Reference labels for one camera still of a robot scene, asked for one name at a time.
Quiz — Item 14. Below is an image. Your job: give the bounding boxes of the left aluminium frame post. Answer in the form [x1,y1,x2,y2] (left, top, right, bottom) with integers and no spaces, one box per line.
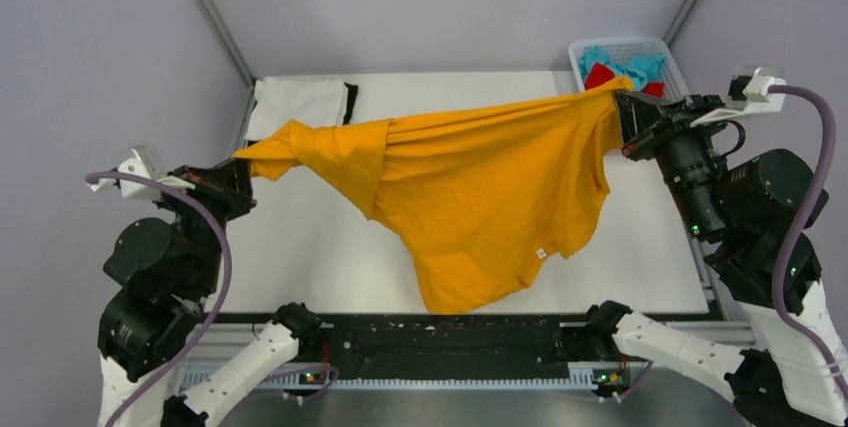
[194,0,255,89]

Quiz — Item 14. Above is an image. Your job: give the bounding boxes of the teal t shirt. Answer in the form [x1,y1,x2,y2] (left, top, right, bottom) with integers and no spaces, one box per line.
[577,46,667,91]

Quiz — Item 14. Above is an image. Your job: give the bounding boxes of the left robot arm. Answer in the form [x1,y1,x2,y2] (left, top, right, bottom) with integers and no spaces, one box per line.
[86,156,321,426]

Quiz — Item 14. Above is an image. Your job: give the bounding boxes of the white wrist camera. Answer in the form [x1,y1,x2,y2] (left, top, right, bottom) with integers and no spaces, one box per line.
[86,145,166,202]
[690,65,786,127]

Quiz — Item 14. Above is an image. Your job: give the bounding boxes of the folded white t shirt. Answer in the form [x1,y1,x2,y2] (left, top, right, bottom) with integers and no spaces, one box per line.
[244,77,346,142]

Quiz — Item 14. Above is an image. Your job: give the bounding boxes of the red t shirt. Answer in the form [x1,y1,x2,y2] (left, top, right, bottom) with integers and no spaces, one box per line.
[584,63,665,98]

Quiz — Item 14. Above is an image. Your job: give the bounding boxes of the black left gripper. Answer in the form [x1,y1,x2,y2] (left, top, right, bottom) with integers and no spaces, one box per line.
[154,151,258,293]

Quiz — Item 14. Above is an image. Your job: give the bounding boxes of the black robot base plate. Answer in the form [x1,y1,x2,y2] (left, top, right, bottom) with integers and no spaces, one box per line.
[294,314,638,388]

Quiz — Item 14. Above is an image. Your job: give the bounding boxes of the yellow t shirt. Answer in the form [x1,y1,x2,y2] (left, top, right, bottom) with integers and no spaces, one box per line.
[236,77,633,314]

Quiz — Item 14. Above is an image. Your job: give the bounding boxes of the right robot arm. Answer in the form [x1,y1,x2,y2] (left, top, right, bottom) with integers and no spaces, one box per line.
[586,87,847,426]

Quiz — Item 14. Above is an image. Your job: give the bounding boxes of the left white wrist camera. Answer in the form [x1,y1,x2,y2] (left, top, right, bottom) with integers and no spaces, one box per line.
[86,145,166,202]

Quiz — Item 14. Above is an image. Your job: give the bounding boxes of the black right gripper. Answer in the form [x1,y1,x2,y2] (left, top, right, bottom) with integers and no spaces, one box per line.
[617,87,738,241]

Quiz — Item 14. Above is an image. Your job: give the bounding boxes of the white slotted cable duct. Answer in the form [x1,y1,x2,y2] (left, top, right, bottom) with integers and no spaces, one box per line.
[257,368,597,391]

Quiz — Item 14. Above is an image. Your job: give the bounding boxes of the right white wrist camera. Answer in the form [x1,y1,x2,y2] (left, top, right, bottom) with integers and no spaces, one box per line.
[690,65,786,127]

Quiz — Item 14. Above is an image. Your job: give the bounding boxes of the folded black t shirt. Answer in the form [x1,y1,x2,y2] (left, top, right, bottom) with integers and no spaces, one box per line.
[340,82,359,125]

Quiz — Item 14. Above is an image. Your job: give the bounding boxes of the white plastic basket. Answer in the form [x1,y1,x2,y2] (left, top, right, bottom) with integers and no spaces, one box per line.
[568,36,690,100]

